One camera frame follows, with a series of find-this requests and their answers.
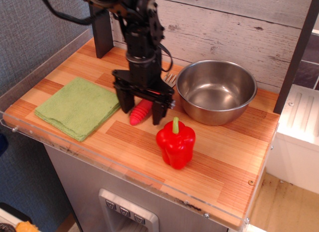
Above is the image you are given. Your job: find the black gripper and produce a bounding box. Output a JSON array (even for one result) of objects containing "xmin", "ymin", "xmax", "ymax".
[{"xmin": 112, "ymin": 56, "xmax": 175, "ymax": 125}]

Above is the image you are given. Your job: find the red handled metal fork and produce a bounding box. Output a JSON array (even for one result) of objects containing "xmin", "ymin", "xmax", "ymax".
[{"xmin": 130, "ymin": 72, "xmax": 177, "ymax": 126}]

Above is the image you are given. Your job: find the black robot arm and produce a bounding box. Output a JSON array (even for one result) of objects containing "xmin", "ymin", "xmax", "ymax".
[{"xmin": 83, "ymin": 0, "xmax": 174, "ymax": 125}]

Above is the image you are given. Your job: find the green folded cloth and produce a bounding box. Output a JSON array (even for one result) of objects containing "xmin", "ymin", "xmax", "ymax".
[{"xmin": 35, "ymin": 77, "xmax": 120, "ymax": 142}]

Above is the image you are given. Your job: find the red toy bell pepper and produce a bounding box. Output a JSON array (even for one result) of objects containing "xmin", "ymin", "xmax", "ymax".
[{"xmin": 156, "ymin": 117, "xmax": 196, "ymax": 170}]

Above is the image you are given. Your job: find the stainless steel bowl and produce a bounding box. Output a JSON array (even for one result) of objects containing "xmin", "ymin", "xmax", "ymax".
[{"xmin": 176, "ymin": 60, "xmax": 257, "ymax": 126}]

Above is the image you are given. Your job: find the grey toy kitchen cabinet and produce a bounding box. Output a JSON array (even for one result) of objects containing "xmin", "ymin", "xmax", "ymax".
[{"xmin": 45, "ymin": 146, "xmax": 228, "ymax": 232}]

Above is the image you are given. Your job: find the silver dispenser panel with buttons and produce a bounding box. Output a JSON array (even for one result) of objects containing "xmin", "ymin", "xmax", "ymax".
[{"xmin": 99, "ymin": 188, "xmax": 160, "ymax": 232}]

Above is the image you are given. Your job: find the clear acrylic edge guard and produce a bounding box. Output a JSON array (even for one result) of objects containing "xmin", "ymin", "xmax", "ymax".
[{"xmin": 3, "ymin": 108, "xmax": 254, "ymax": 232}]

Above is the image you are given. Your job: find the white toy sink unit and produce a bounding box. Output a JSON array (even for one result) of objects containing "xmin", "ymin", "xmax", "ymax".
[{"xmin": 265, "ymin": 29, "xmax": 319, "ymax": 195}]

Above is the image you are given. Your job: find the orange object bottom left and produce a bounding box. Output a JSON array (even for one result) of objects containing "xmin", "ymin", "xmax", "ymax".
[{"xmin": 15, "ymin": 221, "xmax": 40, "ymax": 232}]

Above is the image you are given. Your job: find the dark left frame post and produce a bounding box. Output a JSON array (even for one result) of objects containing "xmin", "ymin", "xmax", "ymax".
[{"xmin": 92, "ymin": 11, "xmax": 114, "ymax": 58}]

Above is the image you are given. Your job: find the dark frame post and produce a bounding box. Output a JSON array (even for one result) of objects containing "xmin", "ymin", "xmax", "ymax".
[
  {"xmin": 273, "ymin": 0, "xmax": 319, "ymax": 114},
  {"xmin": 92, "ymin": 11, "xmax": 114, "ymax": 58}
]

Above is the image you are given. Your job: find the black cable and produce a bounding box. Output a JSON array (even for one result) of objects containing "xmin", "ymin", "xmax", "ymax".
[{"xmin": 38, "ymin": 0, "xmax": 105, "ymax": 25}]

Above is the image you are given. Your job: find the dark right frame post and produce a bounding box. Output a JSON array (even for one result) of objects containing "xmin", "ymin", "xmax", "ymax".
[{"xmin": 273, "ymin": 0, "xmax": 319, "ymax": 114}]

